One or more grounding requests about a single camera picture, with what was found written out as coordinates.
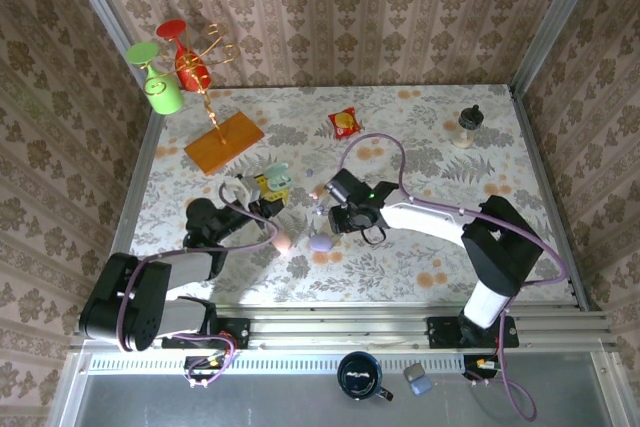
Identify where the green earbud case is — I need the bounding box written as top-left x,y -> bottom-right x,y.
262,161 -> 292,193

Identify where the lavender earbud case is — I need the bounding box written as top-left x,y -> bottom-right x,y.
308,232 -> 335,253

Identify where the red snack packet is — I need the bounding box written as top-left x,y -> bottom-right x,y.
327,106 -> 364,142

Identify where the green wine glass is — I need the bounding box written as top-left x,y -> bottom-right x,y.
124,41 -> 185,116

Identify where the black mug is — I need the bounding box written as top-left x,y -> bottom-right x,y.
336,350 -> 395,403

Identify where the red wine glass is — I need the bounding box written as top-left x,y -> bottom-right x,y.
155,19 -> 214,93

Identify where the small grey-blue box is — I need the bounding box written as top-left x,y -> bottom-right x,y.
402,363 -> 435,397

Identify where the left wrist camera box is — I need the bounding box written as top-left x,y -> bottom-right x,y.
222,174 -> 259,206

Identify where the thin black cable loop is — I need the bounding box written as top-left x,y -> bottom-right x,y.
360,224 -> 387,247

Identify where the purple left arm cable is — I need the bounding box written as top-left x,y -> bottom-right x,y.
115,184 -> 280,388

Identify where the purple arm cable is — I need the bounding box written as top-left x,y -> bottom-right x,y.
115,184 -> 280,388
338,132 -> 570,423

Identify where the gold wire rack wooden base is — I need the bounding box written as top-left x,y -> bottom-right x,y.
142,22 -> 266,177

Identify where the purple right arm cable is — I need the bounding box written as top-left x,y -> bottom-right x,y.
338,132 -> 570,423

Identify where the aluminium side rail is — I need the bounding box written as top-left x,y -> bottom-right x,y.
507,84 -> 594,311
93,111 -> 169,316

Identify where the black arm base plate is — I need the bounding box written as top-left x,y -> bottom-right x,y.
426,315 -> 521,350
160,317 -> 252,351

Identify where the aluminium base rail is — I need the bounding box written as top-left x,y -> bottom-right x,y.
69,302 -> 619,352

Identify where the black connector box with wires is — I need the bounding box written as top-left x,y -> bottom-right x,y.
183,354 -> 227,389
460,354 -> 504,388

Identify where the slotted metal cable duct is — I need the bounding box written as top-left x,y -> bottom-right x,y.
84,352 -> 469,374

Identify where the aluminium corner post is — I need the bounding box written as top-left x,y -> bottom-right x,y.
55,0 -> 154,98
508,0 -> 610,98

